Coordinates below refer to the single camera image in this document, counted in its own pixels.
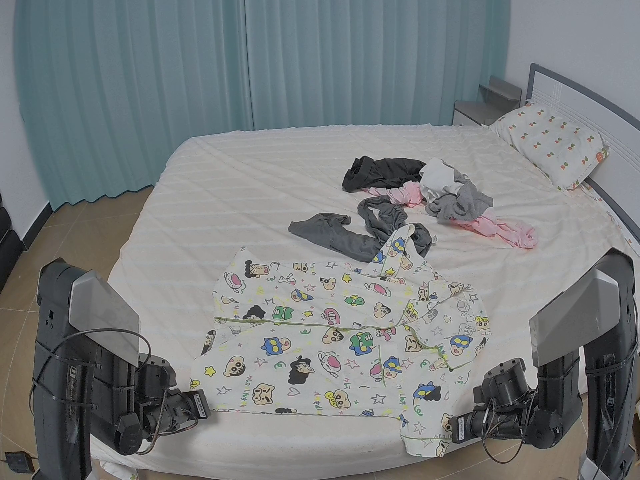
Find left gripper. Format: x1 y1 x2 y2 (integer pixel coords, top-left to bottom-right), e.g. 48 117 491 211
162 389 212 431

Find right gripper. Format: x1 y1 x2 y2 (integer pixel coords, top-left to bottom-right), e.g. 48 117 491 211
451 408 496 444

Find white printed pyjama top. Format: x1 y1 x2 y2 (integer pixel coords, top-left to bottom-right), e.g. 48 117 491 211
190 223 493 461

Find bed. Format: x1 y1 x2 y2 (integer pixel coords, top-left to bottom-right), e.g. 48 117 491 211
82 62 640 480

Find pink garment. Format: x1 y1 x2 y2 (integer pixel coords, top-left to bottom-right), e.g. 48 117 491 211
361 180 539 250

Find dark grey garment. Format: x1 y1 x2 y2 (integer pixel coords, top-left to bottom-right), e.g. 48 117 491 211
288 200 433 263

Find white garment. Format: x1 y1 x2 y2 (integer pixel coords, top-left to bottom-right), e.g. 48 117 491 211
419 158 468 201

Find black garment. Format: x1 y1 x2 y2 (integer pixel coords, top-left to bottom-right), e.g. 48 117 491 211
342 156 427 192

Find white printed pillow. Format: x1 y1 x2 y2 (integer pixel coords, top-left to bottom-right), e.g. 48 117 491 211
489 100 611 191

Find grey bedside table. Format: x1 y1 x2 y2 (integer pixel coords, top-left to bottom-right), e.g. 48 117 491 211
453 75 522 128

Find blue-green curtain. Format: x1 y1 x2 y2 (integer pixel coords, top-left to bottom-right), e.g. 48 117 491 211
12 0 251 209
243 0 513 131

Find black cable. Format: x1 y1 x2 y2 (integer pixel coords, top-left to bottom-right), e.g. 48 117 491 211
480 434 526 464
32 329 153 399

